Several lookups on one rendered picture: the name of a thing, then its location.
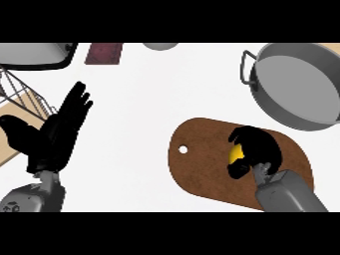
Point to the yellow lemon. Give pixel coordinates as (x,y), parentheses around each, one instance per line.
(236,154)

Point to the brown wooden cutting board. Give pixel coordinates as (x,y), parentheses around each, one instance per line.
(202,166)

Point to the grey bowl with black rim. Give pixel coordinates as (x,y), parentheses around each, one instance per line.
(30,54)

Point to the grey round object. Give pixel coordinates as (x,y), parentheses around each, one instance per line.
(160,46)

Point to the grey metal pot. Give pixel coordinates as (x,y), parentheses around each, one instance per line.
(299,86)

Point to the pale wooden board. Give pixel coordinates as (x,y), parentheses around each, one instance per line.
(1,132)

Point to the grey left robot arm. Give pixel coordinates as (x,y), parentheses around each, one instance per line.
(35,196)

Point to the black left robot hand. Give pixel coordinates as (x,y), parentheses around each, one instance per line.
(55,132)

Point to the dark red rectangular block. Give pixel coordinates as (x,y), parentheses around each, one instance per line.
(104,53)

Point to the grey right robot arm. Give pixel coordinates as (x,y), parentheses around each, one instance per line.
(284,192)

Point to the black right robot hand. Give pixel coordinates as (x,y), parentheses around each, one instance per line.
(261,146)

